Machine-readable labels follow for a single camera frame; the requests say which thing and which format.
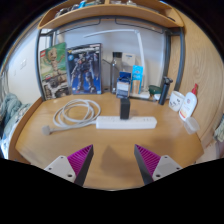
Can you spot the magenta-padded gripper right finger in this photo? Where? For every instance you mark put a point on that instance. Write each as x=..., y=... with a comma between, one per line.
x=163, y=165

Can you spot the white bottle with red pump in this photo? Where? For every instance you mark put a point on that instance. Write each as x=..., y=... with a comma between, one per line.
x=188, y=105

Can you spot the clear bottle with black cap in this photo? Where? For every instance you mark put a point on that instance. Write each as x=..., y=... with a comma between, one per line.
x=116, y=68

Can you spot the dark green round container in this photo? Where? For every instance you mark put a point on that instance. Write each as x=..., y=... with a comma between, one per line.
x=154, y=89

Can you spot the wooden shelf unit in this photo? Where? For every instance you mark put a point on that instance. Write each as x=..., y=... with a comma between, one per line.
x=110, y=11

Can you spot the bed with teal blanket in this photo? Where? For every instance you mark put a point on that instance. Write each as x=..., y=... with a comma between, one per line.
x=11, y=110

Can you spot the white desk lamp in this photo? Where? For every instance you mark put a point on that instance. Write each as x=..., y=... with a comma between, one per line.
x=141, y=56

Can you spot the green toy figure box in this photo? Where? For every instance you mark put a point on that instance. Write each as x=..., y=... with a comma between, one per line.
x=53, y=70

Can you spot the tall light blue box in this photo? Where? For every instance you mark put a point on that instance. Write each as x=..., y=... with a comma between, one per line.
x=137, y=80

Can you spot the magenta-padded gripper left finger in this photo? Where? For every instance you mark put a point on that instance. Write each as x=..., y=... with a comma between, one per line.
x=63, y=166

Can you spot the blue robot model box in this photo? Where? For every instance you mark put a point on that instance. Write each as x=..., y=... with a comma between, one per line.
x=83, y=70

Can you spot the black electric shaver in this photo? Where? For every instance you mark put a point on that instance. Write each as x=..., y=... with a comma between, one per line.
x=164, y=91

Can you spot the grey metal desk frame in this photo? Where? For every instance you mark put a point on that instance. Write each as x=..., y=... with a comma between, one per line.
x=181, y=56

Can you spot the white box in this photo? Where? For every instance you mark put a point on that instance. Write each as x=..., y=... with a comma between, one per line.
x=128, y=60

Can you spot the white mug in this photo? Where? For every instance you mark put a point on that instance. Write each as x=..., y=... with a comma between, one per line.
x=176, y=101

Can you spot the small dark blue box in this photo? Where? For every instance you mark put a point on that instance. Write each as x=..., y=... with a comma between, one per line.
x=123, y=85

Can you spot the white power strip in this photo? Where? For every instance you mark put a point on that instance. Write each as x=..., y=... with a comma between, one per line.
x=133, y=122

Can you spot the black charger block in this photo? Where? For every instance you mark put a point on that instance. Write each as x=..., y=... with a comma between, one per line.
x=125, y=108

